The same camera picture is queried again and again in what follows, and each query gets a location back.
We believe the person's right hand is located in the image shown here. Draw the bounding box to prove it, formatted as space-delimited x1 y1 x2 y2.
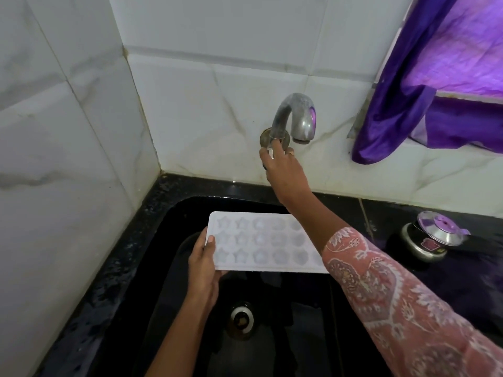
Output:
258 139 313 207

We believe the person's left hand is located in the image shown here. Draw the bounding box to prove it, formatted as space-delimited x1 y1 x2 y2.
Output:
188 226 228 307

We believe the chrome wall tap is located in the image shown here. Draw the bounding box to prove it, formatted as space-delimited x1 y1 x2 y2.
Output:
259 93 318 153

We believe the white ice tray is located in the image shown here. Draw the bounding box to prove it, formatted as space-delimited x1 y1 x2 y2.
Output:
206 210 330 274

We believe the person's left forearm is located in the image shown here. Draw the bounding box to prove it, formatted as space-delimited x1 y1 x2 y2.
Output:
144 296 219 377

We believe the person's right forearm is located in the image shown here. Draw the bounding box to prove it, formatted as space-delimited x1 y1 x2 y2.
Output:
289 188 354 248

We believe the steel sink drain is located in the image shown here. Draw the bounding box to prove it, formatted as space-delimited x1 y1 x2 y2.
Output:
226 302 258 341

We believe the black sink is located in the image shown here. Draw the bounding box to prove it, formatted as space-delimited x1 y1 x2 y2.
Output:
98 195 398 377

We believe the small steel pot with lid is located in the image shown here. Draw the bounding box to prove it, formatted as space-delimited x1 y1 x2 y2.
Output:
400 210 472 263

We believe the pink floral sleeve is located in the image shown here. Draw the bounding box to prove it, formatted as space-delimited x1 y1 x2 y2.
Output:
321 226 503 377

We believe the purple curtain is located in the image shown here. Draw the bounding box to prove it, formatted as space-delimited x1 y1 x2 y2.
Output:
351 0 503 165

